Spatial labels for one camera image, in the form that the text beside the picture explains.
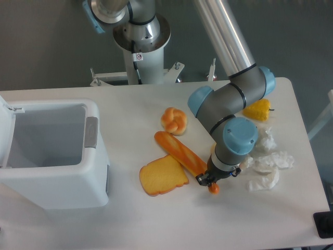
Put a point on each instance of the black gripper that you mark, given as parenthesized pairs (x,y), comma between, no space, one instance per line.
(213,174)

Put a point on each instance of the long orange baguette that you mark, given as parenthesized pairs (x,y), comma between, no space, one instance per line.
(186,157)

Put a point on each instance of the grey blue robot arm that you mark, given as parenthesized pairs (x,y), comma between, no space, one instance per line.
(215,109)

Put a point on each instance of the pale rectangular bread piece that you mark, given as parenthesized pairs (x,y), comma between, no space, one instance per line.
(212,149)

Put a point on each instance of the knotted bread roll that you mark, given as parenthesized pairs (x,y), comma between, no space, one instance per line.
(174,121)

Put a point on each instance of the orange toast slice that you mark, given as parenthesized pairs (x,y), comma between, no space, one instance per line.
(162,176)

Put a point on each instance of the crumpled white tissue paper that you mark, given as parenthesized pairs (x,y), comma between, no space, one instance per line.
(266,162)

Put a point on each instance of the yellow bell pepper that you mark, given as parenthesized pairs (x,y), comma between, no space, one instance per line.
(259,110)

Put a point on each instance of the black device at edge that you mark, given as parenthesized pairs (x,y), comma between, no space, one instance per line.
(323,222)

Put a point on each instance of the white plastic bin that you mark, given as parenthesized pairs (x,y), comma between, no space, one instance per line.
(53,154)

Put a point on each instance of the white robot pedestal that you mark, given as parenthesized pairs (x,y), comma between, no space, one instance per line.
(143,49)

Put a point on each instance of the white metal base frame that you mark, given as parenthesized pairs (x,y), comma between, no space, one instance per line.
(171,75)

